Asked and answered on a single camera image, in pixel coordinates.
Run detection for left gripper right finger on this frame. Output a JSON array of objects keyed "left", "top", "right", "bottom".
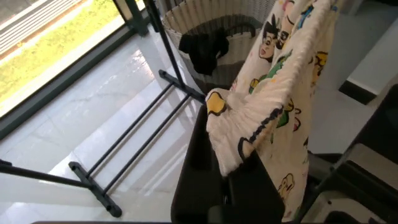
[{"left": 228, "top": 149, "right": 285, "bottom": 223}]

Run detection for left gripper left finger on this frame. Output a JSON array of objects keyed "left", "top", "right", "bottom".
[{"left": 170, "top": 104, "right": 231, "bottom": 223}]

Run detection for cream printed garment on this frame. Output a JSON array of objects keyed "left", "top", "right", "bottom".
[{"left": 205, "top": 0, "right": 343, "bottom": 223}]

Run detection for black clothes rack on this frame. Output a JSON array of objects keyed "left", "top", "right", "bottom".
[{"left": 0, "top": 0, "right": 206, "bottom": 218}]

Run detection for white laundry basket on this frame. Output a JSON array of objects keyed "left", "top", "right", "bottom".
[{"left": 161, "top": 0, "right": 278, "bottom": 95}]

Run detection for black garment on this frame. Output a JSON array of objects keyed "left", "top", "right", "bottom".
[{"left": 178, "top": 27, "right": 230, "bottom": 77}]

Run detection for window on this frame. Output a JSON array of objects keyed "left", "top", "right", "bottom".
[{"left": 0, "top": 0, "right": 150, "bottom": 141}]

